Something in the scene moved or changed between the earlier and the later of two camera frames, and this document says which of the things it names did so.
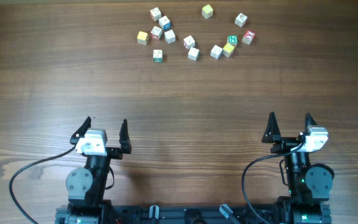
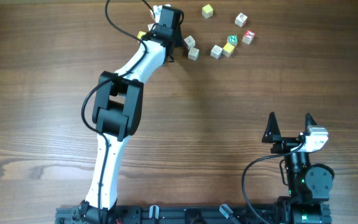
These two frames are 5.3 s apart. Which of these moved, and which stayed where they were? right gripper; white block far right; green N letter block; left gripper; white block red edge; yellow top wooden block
Moved: left gripper; white block red edge
Stayed: yellow top wooden block; white block far right; right gripper; green N letter block
